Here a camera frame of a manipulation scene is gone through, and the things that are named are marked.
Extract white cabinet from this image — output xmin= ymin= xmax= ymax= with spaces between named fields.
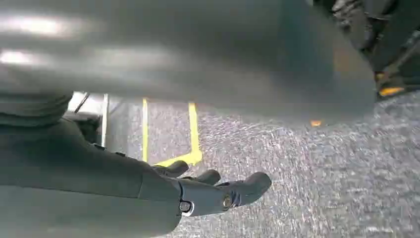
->
xmin=68 ymin=92 xmax=105 ymax=115

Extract black robot legs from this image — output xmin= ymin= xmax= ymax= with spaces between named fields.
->
xmin=313 ymin=0 xmax=420 ymax=99

